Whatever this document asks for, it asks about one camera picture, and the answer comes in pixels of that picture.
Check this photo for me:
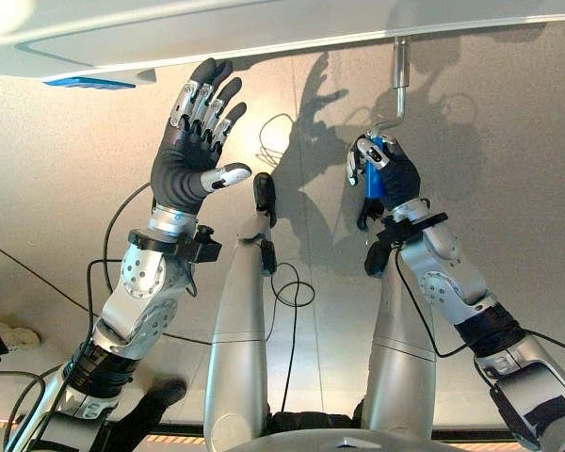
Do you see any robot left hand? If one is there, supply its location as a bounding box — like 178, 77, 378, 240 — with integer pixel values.
149, 56, 253, 217

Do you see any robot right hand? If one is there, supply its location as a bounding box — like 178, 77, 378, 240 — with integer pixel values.
345, 132, 423, 213

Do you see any metal crank with blue grip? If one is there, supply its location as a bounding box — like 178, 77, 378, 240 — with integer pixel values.
363, 36, 412, 200

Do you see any robot right dark foot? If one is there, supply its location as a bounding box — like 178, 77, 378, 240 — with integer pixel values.
356, 197, 386, 232

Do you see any robot dark foot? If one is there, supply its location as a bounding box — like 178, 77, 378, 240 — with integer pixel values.
253, 171, 279, 228
356, 197, 386, 232

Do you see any robot left dark foot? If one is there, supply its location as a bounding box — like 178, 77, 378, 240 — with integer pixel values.
253, 171, 279, 228

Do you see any blue label on footboard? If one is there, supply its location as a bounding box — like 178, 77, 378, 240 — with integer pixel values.
41, 75, 137, 91

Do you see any robot left silver leg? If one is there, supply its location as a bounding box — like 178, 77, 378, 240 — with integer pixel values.
202, 211, 280, 452

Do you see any robot silver leg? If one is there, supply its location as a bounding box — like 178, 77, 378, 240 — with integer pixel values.
359, 263, 438, 444
202, 211, 280, 452

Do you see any robot right silver leg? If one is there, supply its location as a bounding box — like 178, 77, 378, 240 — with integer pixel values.
359, 263, 438, 444

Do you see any white crumpled cloth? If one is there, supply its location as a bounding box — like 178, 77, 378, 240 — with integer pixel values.
0, 291, 42, 353

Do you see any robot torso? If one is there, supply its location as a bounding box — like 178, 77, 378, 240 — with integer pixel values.
234, 410, 458, 452

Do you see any striped hazard floor strip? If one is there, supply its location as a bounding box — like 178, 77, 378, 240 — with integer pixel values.
0, 415, 522, 452

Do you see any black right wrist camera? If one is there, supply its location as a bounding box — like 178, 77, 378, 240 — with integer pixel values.
363, 229, 399, 279

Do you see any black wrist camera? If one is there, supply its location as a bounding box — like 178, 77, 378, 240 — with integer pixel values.
178, 224, 223, 266
363, 229, 399, 279

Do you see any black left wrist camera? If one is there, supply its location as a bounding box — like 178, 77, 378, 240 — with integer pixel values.
178, 224, 223, 266

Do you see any thin grey wire loop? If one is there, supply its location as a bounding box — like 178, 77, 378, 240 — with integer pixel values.
255, 111, 299, 168

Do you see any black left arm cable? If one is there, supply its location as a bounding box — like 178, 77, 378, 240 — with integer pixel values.
86, 181, 154, 331

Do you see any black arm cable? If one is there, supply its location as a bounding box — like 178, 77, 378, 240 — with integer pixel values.
392, 253, 565, 362
86, 181, 154, 331

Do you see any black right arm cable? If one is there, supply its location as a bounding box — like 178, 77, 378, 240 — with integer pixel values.
392, 253, 565, 362

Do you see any thin black floor cable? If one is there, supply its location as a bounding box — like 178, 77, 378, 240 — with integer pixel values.
0, 234, 214, 345

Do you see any black looped leg cable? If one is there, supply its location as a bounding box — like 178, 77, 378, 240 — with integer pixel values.
268, 262, 317, 413

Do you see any black cable bundle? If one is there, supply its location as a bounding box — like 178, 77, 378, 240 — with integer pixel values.
0, 370, 48, 452

